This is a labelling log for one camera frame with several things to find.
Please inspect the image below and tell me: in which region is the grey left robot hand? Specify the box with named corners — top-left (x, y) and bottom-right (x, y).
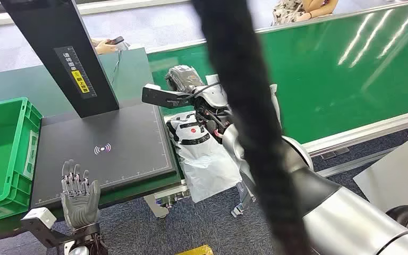
top-left (60, 159), bottom-right (101, 230)

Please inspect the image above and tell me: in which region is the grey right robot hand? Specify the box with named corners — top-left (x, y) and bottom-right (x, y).
top-left (192, 83), bottom-right (234, 143)

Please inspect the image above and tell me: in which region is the white plastic mailer package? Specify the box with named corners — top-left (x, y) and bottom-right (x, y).
top-left (165, 112), bottom-right (243, 204)

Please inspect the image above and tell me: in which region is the black inbound scanner machine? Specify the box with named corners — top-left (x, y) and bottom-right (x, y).
top-left (0, 0), bottom-right (179, 210)

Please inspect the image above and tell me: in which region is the green conveyor belt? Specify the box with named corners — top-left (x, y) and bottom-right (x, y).
top-left (147, 0), bottom-right (408, 157)

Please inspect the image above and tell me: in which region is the green plastic crate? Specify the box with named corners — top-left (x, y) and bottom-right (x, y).
top-left (0, 97), bottom-right (44, 226)

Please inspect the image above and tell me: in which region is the person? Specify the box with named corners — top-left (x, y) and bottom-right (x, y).
top-left (271, 0), bottom-right (339, 27)

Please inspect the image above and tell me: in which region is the person's hand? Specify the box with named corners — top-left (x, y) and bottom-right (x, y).
top-left (91, 38), bottom-right (120, 55)

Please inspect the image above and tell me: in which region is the yellow floor marking tape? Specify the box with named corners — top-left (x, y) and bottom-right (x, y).
top-left (175, 245), bottom-right (214, 255)

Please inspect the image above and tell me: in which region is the pale grey panel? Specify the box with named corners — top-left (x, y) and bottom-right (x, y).
top-left (353, 126), bottom-right (408, 214)

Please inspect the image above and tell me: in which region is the black braided cable sleeve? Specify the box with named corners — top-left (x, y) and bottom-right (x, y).
top-left (191, 0), bottom-right (312, 255)

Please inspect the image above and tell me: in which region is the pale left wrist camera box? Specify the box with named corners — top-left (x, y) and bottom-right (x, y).
top-left (20, 207), bottom-right (74, 249)

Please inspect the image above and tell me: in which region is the metal frame bracket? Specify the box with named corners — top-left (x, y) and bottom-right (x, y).
top-left (143, 183), bottom-right (191, 219)
top-left (231, 179), bottom-right (258, 217)

